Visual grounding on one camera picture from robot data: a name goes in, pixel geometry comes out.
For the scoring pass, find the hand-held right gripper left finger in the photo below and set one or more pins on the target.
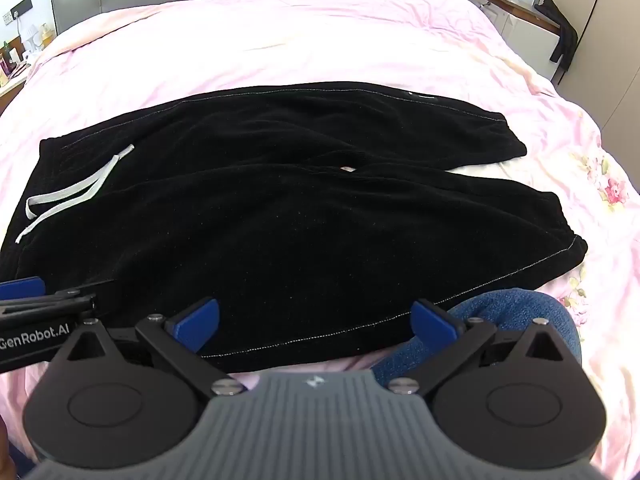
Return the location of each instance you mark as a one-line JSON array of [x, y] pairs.
[[195, 325]]

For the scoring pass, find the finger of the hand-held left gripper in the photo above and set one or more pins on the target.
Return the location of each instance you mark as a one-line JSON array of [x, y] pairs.
[[60, 302], [22, 288]]

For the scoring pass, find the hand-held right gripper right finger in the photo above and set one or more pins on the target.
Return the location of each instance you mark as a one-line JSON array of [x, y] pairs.
[[430, 322]]

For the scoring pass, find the black pants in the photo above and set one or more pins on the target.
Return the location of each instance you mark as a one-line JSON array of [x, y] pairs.
[[300, 220]]

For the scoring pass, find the person's leg in blue jeans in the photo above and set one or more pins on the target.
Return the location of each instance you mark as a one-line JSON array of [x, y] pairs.
[[500, 305]]

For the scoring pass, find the nightstand with small bottles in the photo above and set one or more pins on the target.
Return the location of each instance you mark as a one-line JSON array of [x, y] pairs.
[[15, 67]]

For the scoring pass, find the pink bed quilt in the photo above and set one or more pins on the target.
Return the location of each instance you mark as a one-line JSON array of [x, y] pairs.
[[300, 45]]

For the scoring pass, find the black hanging garment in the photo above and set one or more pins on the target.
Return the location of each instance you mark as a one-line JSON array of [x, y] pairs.
[[562, 30]]

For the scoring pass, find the wooden desk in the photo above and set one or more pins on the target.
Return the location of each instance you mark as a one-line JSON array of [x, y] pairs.
[[530, 12]]

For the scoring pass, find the beige wardrobe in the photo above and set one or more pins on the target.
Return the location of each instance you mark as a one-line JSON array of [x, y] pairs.
[[600, 35]]

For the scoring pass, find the wall socket panel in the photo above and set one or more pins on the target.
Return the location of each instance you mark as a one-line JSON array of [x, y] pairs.
[[17, 11]]

